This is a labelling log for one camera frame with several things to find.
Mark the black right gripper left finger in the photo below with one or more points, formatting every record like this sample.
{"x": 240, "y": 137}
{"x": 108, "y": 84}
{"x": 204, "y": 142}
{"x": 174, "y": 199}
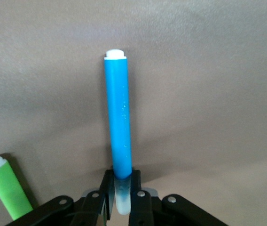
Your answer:
{"x": 88, "y": 207}

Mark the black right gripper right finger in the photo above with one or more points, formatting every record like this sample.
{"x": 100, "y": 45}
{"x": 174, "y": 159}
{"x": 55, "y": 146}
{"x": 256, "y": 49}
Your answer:
{"x": 143, "y": 207}

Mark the blue marker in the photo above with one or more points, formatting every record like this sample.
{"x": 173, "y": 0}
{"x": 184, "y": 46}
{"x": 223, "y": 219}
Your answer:
{"x": 118, "y": 113}

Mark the green marker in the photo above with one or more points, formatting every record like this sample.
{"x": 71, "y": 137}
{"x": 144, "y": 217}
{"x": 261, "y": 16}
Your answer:
{"x": 5, "y": 188}

